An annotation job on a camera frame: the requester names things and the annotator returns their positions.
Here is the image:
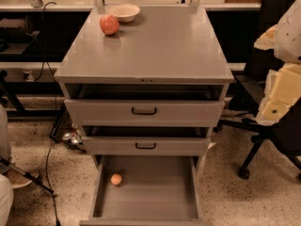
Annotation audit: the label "grey top drawer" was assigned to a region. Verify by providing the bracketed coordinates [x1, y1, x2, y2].
[64, 83, 225, 127]

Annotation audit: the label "black power cable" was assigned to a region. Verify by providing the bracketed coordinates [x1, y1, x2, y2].
[25, 1, 62, 226]

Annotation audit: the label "grey middle drawer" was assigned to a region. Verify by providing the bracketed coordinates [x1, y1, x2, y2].
[83, 126, 210, 156]

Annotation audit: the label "small orange fruit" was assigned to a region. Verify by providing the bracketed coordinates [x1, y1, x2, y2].
[110, 173, 122, 186]

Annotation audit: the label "tan shoe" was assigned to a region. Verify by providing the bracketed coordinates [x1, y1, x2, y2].
[4, 169, 32, 189]

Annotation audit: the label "wall power outlet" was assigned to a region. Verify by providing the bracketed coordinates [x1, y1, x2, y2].
[24, 71, 35, 82]

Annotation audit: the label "white bowl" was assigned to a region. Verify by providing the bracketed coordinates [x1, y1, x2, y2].
[109, 4, 140, 23]

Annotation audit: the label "silver cans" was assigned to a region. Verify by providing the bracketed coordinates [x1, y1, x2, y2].
[62, 123, 82, 145]

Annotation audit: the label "black stool leg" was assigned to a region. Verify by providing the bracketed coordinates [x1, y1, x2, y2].
[0, 156, 54, 195]

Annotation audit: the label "grey drawer cabinet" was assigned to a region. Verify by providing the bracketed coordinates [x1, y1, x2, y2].
[54, 4, 235, 174]

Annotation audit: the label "grey bottom drawer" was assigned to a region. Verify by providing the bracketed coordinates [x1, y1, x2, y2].
[80, 155, 210, 226]

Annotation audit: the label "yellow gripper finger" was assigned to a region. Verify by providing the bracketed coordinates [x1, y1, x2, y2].
[254, 24, 277, 51]
[256, 63, 301, 123]

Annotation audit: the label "black office chair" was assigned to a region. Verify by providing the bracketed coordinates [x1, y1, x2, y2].
[219, 0, 301, 180]

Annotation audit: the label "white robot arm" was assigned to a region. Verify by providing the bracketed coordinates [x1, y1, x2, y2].
[254, 0, 301, 126]

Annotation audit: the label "grey drawer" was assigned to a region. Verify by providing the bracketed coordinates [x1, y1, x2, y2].
[83, 126, 210, 156]
[80, 155, 210, 226]
[64, 83, 225, 127]

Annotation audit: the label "red apple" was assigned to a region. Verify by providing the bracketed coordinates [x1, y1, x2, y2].
[100, 14, 119, 36]

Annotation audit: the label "person leg light trousers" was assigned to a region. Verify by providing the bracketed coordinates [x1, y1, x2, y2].
[0, 105, 14, 226]

